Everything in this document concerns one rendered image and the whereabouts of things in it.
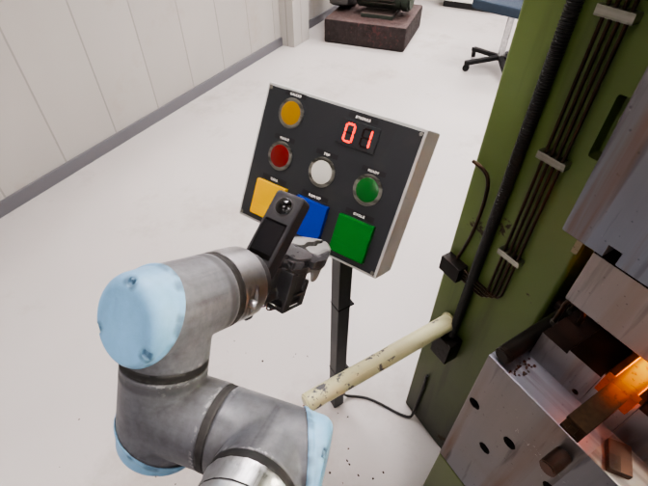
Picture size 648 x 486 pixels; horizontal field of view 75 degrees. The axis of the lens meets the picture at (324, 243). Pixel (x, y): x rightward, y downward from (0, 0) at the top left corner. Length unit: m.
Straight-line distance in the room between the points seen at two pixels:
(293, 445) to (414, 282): 1.71
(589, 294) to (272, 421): 0.46
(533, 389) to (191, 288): 0.57
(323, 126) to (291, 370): 1.17
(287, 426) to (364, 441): 1.24
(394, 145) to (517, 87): 0.23
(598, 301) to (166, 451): 0.56
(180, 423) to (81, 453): 1.39
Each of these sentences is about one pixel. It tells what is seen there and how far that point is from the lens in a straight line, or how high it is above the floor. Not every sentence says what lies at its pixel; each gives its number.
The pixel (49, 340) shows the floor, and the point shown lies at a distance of 2.19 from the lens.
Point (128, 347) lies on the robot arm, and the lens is 0.44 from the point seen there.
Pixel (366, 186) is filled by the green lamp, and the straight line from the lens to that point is 0.77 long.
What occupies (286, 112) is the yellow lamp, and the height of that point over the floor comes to 1.16.
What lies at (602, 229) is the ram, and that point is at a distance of 0.63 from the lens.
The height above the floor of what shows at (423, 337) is 0.64.
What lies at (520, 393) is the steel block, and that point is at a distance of 0.80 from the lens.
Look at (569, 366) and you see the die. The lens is 0.78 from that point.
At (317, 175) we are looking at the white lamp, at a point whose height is 1.08.
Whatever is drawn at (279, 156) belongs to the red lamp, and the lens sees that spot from 0.87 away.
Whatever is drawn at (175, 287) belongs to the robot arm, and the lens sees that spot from 0.42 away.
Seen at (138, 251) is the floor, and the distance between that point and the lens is 2.39.
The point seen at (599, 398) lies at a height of 1.01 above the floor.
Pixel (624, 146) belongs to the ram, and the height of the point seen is 1.30.
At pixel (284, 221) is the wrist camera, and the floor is 1.19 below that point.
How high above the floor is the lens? 1.56
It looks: 44 degrees down
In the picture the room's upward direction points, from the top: straight up
